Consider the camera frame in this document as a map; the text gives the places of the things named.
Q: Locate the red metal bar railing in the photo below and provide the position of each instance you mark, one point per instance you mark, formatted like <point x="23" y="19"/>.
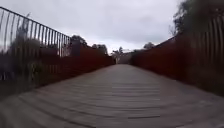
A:
<point x="36" y="63"/>
<point x="186" y="60"/>

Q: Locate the grey wooden plank bridge deck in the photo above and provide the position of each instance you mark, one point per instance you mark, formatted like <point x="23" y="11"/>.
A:
<point x="116" y="100"/>

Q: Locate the large dark tree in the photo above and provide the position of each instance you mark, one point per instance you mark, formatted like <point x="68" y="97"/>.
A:
<point x="196" y="16"/>

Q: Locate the grey building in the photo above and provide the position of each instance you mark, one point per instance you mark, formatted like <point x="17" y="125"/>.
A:
<point x="124" y="58"/>

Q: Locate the row of trees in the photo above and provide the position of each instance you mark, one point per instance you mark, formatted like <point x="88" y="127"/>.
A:
<point x="100" y="48"/>

